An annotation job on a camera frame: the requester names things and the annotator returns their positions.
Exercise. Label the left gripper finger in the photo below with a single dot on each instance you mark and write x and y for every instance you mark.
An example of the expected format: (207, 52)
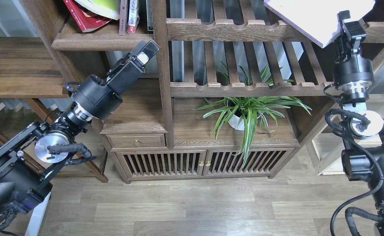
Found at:
(146, 50)

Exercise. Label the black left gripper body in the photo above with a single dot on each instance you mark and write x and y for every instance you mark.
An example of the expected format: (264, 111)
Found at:
(99, 98)

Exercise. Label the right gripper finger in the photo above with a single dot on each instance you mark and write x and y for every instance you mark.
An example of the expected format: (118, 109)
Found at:
(344, 16)

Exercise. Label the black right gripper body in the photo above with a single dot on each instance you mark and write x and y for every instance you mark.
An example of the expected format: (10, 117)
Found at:
(351, 71)

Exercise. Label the white thick book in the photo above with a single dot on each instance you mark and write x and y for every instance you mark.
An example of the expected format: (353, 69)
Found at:
(318, 19)

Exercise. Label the yellow-green cover book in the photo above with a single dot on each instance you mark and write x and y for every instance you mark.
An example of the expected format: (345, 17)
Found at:
(105, 8)

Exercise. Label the red cover book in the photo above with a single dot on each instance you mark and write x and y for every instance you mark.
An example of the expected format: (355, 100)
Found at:
(86, 20)

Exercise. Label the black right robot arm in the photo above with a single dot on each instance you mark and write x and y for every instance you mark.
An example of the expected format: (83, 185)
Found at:
(362, 130)

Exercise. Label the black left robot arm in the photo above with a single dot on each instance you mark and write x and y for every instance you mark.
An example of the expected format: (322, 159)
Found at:
(34, 156)

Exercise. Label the light wooden shelf unit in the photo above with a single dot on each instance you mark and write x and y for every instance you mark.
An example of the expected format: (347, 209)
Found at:
(325, 148)

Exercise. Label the red white upright book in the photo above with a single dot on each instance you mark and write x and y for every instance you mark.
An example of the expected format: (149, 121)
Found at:
(133, 16)

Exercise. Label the dark upright book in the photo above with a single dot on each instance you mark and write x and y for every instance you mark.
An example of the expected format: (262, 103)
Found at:
(149, 17)

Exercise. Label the dark wooden bookshelf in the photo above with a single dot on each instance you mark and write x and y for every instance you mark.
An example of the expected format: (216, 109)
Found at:
(208, 48)

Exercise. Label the green spider plant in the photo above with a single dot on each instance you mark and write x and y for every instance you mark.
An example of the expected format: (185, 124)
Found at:
(250, 112)

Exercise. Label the white plant pot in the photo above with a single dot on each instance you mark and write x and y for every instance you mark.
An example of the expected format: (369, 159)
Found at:
(234, 123)

